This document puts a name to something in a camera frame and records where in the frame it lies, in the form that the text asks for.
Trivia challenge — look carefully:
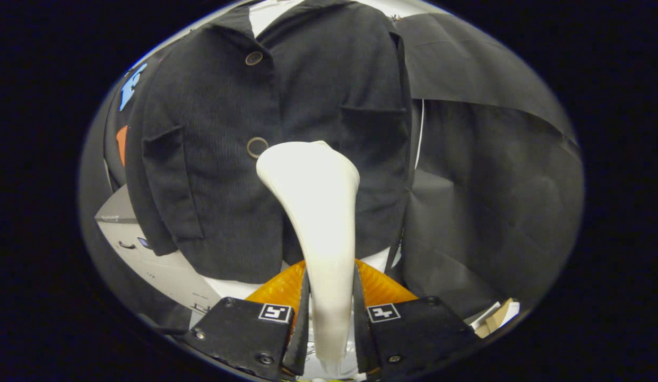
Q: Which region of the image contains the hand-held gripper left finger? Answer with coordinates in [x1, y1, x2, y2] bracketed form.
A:
[181, 260, 310, 380]

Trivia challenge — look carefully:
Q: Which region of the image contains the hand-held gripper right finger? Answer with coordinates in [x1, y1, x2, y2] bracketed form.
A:
[352, 260, 482, 380]

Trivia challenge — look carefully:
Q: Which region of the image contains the white garment steamer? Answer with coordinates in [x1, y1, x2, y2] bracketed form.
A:
[256, 141, 360, 378]

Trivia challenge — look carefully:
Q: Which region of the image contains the black button jacket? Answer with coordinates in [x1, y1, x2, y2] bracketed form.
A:
[125, 0, 413, 284]

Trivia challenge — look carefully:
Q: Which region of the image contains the cardboard box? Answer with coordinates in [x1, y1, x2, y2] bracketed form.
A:
[467, 298, 521, 338]

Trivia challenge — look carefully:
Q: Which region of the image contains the grey drawer cabinet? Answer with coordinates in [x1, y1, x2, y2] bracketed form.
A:
[94, 183, 223, 315]

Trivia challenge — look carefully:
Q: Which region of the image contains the black backdrop cloth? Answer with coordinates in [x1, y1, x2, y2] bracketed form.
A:
[77, 13, 585, 332]

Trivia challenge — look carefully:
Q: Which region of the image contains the thin white cord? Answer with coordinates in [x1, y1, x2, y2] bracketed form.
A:
[414, 99, 425, 171]

